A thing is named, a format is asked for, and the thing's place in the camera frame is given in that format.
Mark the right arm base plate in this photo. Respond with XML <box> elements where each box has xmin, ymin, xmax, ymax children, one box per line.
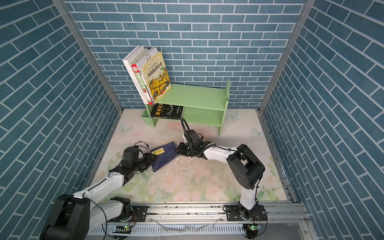
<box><xmin>223</xmin><ymin>204</ymin><xmax>268</xmax><ymax>222</ymax></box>

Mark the green nature encyclopedia book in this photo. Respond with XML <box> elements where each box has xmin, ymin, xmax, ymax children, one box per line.
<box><xmin>131</xmin><ymin>46</ymin><xmax>154</xmax><ymax>106</ymax></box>

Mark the aluminium corner post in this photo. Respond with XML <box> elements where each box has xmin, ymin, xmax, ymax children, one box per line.
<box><xmin>259</xmin><ymin>0</ymin><xmax>316</xmax><ymax>113</ymax></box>
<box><xmin>52</xmin><ymin>0</ymin><xmax>124</xmax><ymax>114</ymax></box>

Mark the black slipcase box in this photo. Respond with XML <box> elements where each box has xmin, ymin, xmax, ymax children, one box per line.
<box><xmin>150</xmin><ymin>104</ymin><xmax>184</xmax><ymax>120</ymax></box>

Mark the right aluminium corner post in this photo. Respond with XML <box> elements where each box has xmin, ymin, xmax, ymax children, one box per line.
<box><xmin>259</xmin><ymin>0</ymin><xmax>316</xmax><ymax>113</ymax></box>

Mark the dark blue book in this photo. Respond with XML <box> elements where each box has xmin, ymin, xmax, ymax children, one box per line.
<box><xmin>150</xmin><ymin>142</ymin><xmax>179</xmax><ymax>172</ymax></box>

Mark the aluminium front rail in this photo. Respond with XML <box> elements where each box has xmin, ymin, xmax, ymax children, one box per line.
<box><xmin>86</xmin><ymin>202</ymin><xmax>316</xmax><ymax>240</ymax></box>

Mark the green plastic side bin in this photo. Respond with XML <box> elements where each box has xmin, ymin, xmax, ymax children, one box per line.
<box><xmin>142</xmin><ymin>110</ymin><xmax>156</xmax><ymax>127</ymax></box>

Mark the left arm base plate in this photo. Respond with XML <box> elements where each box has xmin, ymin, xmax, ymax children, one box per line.
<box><xmin>109</xmin><ymin>206</ymin><xmax>149</xmax><ymax>224</ymax></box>

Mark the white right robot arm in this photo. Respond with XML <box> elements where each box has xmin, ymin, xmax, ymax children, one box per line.
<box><xmin>176</xmin><ymin>142</ymin><xmax>265</xmax><ymax>220</ymax></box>

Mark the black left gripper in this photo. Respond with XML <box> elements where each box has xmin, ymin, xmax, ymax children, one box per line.
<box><xmin>132</xmin><ymin>152</ymin><xmax>159</xmax><ymax>173</ymax></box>

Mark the white red-lettered magazine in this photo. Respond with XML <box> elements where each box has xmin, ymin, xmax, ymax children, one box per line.
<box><xmin>137</xmin><ymin>47</ymin><xmax>158</xmax><ymax>70</ymax></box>

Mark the white paperback book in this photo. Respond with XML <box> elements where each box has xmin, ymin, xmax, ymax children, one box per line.
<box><xmin>123</xmin><ymin>45</ymin><xmax>149</xmax><ymax>105</ymax></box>

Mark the green metal bookshelf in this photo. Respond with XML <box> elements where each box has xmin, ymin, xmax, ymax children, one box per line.
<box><xmin>158</xmin><ymin>81</ymin><xmax>230</xmax><ymax>136</ymax></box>

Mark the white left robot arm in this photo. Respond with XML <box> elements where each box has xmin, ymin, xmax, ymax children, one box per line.
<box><xmin>40</xmin><ymin>146</ymin><xmax>157</xmax><ymax>240</ymax></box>

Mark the black corrugated cable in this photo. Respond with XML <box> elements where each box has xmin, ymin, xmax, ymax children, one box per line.
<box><xmin>180</xmin><ymin>117</ymin><xmax>211</xmax><ymax>151</ymax></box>

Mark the left aluminium corner post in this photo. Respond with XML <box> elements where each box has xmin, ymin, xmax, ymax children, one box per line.
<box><xmin>52</xmin><ymin>0</ymin><xmax>124</xmax><ymax>114</ymax></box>

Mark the yellow history book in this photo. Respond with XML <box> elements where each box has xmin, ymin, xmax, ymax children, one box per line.
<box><xmin>142</xmin><ymin>52</ymin><xmax>172</xmax><ymax>105</ymax></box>

